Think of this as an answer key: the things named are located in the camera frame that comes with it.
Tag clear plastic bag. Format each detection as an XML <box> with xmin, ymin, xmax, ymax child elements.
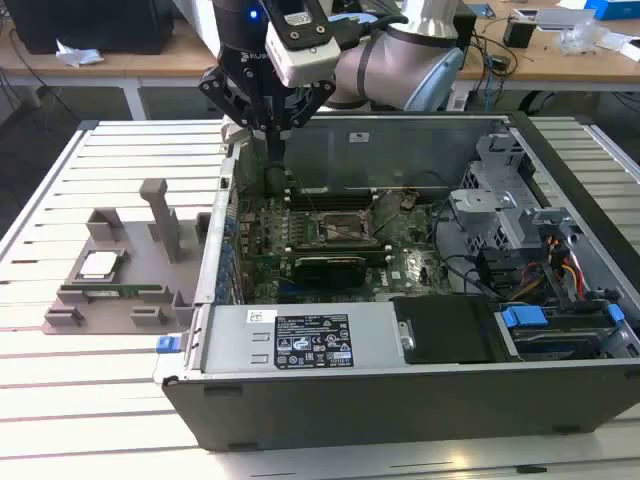
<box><xmin>553</xmin><ymin>18</ymin><xmax>612</xmax><ymax>56</ymax></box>

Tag black hard disk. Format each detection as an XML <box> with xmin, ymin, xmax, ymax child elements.
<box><xmin>513</xmin><ymin>328</ymin><xmax>602</xmax><ymax>362</ymax></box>

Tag open black PC case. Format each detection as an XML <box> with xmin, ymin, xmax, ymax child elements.
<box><xmin>152</xmin><ymin>110</ymin><xmax>640</xmax><ymax>454</ymax></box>

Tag black RAM slot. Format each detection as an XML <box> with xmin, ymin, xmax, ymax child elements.
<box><xmin>288</xmin><ymin>238</ymin><xmax>390</xmax><ymax>252</ymax></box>
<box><xmin>292</xmin><ymin>248</ymin><xmax>392</xmax><ymax>263</ymax></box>
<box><xmin>286</xmin><ymin>197</ymin><xmax>376</xmax><ymax>212</ymax></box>
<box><xmin>286</xmin><ymin>186</ymin><xmax>376</xmax><ymax>200</ymax></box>

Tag silver CPU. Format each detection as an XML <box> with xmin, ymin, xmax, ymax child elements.
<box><xmin>78</xmin><ymin>251</ymin><xmax>121</xmax><ymax>280</ymax></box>

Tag CPU socket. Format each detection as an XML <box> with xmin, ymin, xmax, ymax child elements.
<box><xmin>312</xmin><ymin>208</ymin><xmax>375</xmax><ymax>242</ymax></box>

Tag metal socket cover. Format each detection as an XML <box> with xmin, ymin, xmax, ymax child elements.
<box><xmin>368</xmin><ymin>191</ymin><xmax>404</xmax><ymax>236</ymax></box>

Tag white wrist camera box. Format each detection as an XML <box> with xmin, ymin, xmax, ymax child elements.
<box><xmin>263</xmin><ymin>0</ymin><xmax>342</xmax><ymax>89</ymax></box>

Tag crumpled white paper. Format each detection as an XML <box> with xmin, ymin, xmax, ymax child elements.
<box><xmin>54</xmin><ymin>38</ymin><xmax>105</xmax><ymax>69</ymax></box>

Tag green RAM stick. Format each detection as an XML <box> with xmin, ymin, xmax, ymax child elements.
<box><xmin>85</xmin><ymin>283</ymin><xmax>165</xmax><ymax>298</ymax></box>

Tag blue cable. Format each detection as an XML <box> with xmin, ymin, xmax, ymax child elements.
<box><xmin>482</xmin><ymin>69</ymin><xmax>505</xmax><ymax>114</ymax></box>

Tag blue cardboard box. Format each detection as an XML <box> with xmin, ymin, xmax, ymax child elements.
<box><xmin>583</xmin><ymin>0</ymin><xmax>640</xmax><ymax>22</ymax></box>

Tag black computer tower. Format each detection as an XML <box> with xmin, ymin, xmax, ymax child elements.
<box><xmin>9</xmin><ymin>0</ymin><xmax>176</xmax><ymax>56</ymax></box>

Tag small black speaker box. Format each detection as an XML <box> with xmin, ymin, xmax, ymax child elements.
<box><xmin>502</xmin><ymin>16</ymin><xmax>537</xmax><ymax>50</ymax></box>

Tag silver power supply with label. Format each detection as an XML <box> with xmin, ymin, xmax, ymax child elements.
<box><xmin>198</xmin><ymin>301</ymin><xmax>416</xmax><ymax>377</ymax></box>

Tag white card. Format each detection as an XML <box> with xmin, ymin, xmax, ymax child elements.
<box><xmin>602</xmin><ymin>33</ymin><xmax>640</xmax><ymax>62</ymax></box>

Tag grey metal drive cage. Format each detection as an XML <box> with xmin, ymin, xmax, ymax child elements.
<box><xmin>447</xmin><ymin>130</ymin><xmax>591</xmax><ymax>266</ymax></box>

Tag white power adapter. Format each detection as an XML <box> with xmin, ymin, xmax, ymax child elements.
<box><xmin>446</xmin><ymin>88</ymin><xmax>472</xmax><ymax>112</ymax></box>

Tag large black cube box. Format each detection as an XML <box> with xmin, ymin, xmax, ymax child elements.
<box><xmin>452</xmin><ymin>12</ymin><xmax>479</xmax><ymax>51</ymax></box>

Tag black graphics card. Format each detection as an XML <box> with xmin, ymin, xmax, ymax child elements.
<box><xmin>291</xmin><ymin>254</ymin><xmax>370</xmax><ymax>290</ymax></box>

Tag yellow wire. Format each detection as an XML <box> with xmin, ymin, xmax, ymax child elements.
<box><xmin>558</xmin><ymin>262</ymin><xmax>582</xmax><ymax>302</ymax></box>

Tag white flat tray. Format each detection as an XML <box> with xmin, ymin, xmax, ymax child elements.
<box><xmin>512</xmin><ymin>5</ymin><xmax>599</xmax><ymax>32</ymax></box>

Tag green motherboard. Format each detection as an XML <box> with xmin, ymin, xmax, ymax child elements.
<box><xmin>233</xmin><ymin>188</ymin><xmax>454</xmax><ymax>306</ymax></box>

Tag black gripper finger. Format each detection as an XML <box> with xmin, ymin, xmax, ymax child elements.
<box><xmin>276</xmin><ymin>78</ymin><xmax>338</xmax><ymax>165</ymax></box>
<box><xmin>197</xmin><ymin>64</ymin><xmax>278</xmax><ymax>165</ymax></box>

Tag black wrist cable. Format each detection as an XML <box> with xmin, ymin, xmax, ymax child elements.
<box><xmin>338</xmin><ymin>14</ymin><xmax>411</xmax><ymax>51</ymax></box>

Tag grey plastic parts rack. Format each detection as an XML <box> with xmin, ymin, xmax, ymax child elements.
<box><xmin>42</xmin><ymin>178</ymin><xmax>214</xmax><ymax>335</ymax></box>

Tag white plastic machine housing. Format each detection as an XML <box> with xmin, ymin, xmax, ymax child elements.
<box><xmin>172</xmin><ymin>0</ymin><xmax>219</xmax><ymax>26</ymax></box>

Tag blue disk carrier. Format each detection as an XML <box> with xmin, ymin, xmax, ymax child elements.
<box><xmin>499</xmin><ymin>303</ymin><xmax>626</xmax><ymax>362</ymax></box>

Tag black plastic shroud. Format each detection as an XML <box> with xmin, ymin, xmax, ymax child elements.
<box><xmin>388</xmin><ymin>294</ymin><xmax>497</xmax><ymax>366</ymax></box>

